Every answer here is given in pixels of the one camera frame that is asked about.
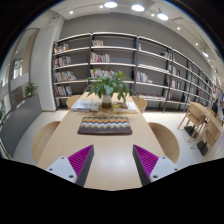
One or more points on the small plant by window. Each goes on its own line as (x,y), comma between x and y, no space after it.
(30,88)

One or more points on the green potted plant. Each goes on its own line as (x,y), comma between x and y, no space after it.
(107,83)

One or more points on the wooden chair far left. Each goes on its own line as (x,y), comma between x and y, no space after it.
(71,101)

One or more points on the wooden chair near left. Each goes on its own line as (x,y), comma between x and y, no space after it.
(41,139)

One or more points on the zigzag patterned folded towel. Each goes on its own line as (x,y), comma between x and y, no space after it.
(105,126)

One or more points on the wooden side table right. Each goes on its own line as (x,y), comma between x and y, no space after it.
(200,111)

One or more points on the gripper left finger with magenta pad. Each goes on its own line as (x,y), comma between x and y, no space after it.
(74,168)

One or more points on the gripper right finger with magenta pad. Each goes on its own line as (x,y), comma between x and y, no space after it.
(151,167)

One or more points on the book stack right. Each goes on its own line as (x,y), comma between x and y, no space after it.
(124,107)

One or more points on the wooden chair far right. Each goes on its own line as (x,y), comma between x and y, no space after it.
(141,103)

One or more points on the wooden chair near right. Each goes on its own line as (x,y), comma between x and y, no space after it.
(167,141)

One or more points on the large wall bookshelf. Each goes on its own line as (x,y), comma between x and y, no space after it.
(165,77)

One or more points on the wooden side chair right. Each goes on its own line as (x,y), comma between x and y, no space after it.
(210,133)

